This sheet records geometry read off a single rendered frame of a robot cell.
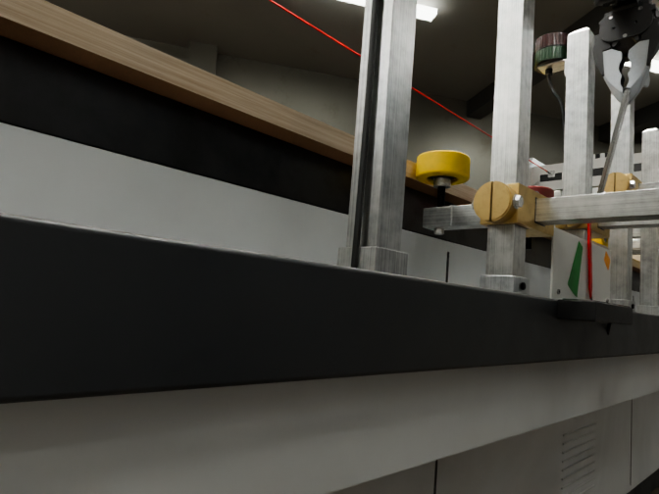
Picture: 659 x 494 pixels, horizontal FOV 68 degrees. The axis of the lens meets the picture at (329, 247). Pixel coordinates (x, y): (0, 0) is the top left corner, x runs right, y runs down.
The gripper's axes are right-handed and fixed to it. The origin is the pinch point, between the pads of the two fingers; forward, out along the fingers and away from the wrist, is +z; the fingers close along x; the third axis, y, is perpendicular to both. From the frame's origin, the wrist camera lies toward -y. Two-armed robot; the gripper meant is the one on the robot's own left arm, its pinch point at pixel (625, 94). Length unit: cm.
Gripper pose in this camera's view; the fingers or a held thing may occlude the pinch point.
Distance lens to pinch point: 89.7
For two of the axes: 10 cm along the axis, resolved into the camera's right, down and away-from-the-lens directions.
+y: 7.0, 1.3, 7.0
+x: -7.1, 0.2, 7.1
